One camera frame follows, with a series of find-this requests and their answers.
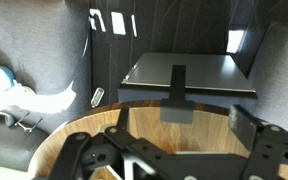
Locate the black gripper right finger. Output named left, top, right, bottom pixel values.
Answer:
left=228, top=104, right=279, bottom=158

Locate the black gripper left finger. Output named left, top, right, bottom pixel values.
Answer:
left=103, top=105, right=142, bottom=150

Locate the small clear plastic bottle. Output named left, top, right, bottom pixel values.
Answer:
left=90, top=87, right=105, bottom=109

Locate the round wooden table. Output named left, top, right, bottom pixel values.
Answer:
left=27, top=99, right=288, bottom=180

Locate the black and grey upright stand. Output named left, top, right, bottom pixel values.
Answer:
left=159, top=64, right=195, bottom=125

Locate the grey monitor on stand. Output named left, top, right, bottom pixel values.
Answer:
left=117, top=52, right=258, bottom=104

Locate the thin black wire frame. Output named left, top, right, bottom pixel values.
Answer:
left=14, top=112, right=44, bottom=136

